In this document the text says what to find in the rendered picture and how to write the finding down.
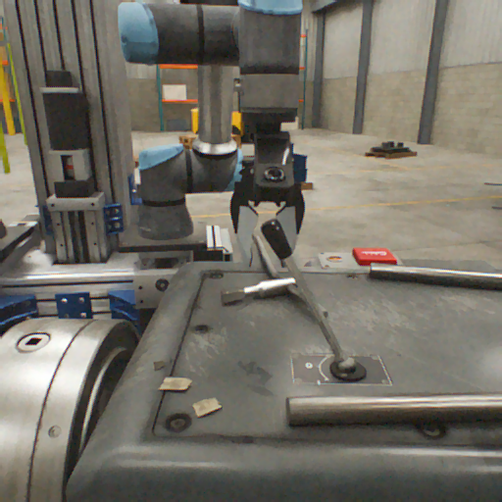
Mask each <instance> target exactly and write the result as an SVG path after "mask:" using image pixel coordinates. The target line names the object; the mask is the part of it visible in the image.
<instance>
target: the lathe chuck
mask: <svg viewBox="0 0 502 502"><path fill-rule="evenodd" d="M94 321H97V320H74V319H32V320H26V321H24V322H21V323H19V324H16V326H14V327H13V328H11V329H10V330H9V331H7V332H6V333H4V334H3V335H2V337H1V338H0V502H29V493H30V478H31V468H32V459H33V451H35V445H36V439H37V434H38V429H39V425H40V419H41V415H43V411H44V407H45V402H46V399H47V396H48V392H49V389H50V386H52V383H53V379H54V377H55V374H56V373H57V369H58V367H59V365H61V363H62V360H63V358H64V356H65V354H66V352H67V349H68V347H69V346H71V344H72V342H73V341H74V340H75V337H76V336H77V334H78V333H79V332H81V331H82V330H83V328H84V327H85V326H86V325H88V324H89V323H92V322H94ZM38 333H42V334H46V335H49V336H48V337H50V339H48V341H47V342H46V343H45V344H44V345H42V346H40V347H37V348H34V350H22V349H20V347H18V345H20V343H21V341H22V340H23V339H25V338H26V337H27V336H30V335H33V334H38Z"/></svg>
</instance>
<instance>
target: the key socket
mask: <svg viewBox="0 0 502 502"><path fill-rule="evenodd" d="M48 336H49V335H46V334H42V333H38V334H33V335H30V336H27V337H26V338H25V339H23V340H22V341H21V343H20V345H18V347H20V349H22V350H34V348H37V347H40V346H42V345H44V344H45V343H46V342H47V341H48V339H50V337H48Z"/></svg>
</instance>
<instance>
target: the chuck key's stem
mask: <svg viewBox="0 0 502 502"><path fill-rule="evenodd" d="M290 283H292V285H294V286H295V287H296V288H298V287H297V285H296V283H295V281H294V279H293V277H284V278H278V279H271V280H263V281H258V283H257V284H256V286H249V287H243V288H242V287H235V288H228V289H221V300H222V301H223V302H224V303H225V302H232V301H238V300H244V297H249V296H256V295H258V296H260V297H267V298H268V296H273V295H280V294H285V293H289V292H287V291H286V287H287V285H288V284H290Z"/></svg>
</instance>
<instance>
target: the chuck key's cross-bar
mask: <svg viewBox="0 0 502 502"><path fill-rule="evenodd" d="M254 241H255V244H256V246H257V249H258V251H259V254H260V256H261V258H262V261H263V264H265V266H266V268H267V270H268V274H269V276H270V278H271V279H278V278H283V277H282V276H281V275H279V274H278V273H277V272H276V270H275V268H274V266H273V264H272V262H271V259H270V257H269V255H268V253H267V251H266V249H265V246H263V244H262V242H261V240H260V238H259V236H255V237H254ZM286 291H287V292H289V293H290V294H292V295H293V296H294V298H295V299H297V300H298V301H299V302H301V303H302V304H304V305H305V306H306V307H307V308H309V307H308V305H307V303H306V301H305V299H304V296H303V295H302V293H300V291H299V289H298V288H296V287H295V286H294V285H292V283H290V284H288V285H287V287H286ZM318 305H319V304H318ZM319 306H320V308H321V311H322V313H323V315H325V317H326V318H327V317H328V311H327V310H326V308H323V307H322V306H321V305H319Z"/></svg>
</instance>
